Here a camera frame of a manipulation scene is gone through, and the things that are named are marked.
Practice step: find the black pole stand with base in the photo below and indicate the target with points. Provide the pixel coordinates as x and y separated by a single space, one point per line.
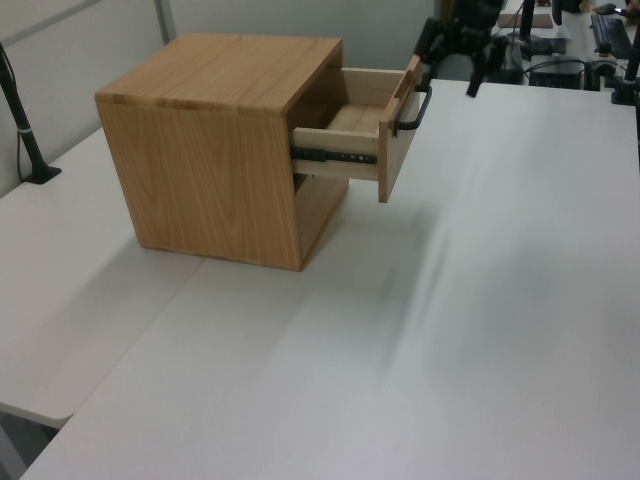
30 145

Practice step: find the black camera tripod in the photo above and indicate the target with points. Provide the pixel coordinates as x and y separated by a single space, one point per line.
477 70

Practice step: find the black table clamp mount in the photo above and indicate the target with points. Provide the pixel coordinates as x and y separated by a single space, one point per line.
626 90

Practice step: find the black upright monitor pole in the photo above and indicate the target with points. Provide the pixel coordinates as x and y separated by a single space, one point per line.
526 20

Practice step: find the oak wooden drawer cabinet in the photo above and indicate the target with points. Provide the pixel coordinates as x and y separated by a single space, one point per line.
200 175

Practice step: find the brown desk mat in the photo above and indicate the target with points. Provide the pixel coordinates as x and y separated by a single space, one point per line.
541 21

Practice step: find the black electronics box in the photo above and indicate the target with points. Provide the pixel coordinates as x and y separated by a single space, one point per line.
555 75

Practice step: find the light wooden drawer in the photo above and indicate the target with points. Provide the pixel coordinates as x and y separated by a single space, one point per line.
392 160

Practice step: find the black drawer slide rail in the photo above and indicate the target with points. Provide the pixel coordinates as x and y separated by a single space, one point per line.
325 155

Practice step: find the black computer keyboard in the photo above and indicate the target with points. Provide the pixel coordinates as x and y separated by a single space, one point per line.
612 35

